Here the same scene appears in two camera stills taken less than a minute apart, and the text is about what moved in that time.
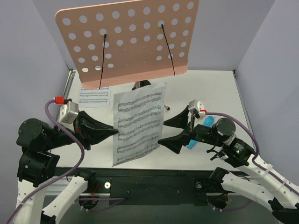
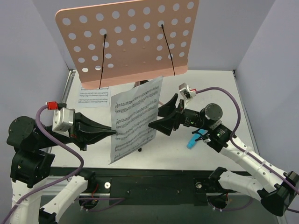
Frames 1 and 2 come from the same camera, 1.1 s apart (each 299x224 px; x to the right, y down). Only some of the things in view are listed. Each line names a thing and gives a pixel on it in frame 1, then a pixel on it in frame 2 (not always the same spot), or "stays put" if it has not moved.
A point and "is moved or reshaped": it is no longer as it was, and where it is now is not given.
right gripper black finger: [175, 143] to [166, 125]
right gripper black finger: [180, 120] to [168, 108]
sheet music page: [94, 96] stays put
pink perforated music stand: [117, 43] stays put
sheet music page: [138, 114] is moved or reshaped
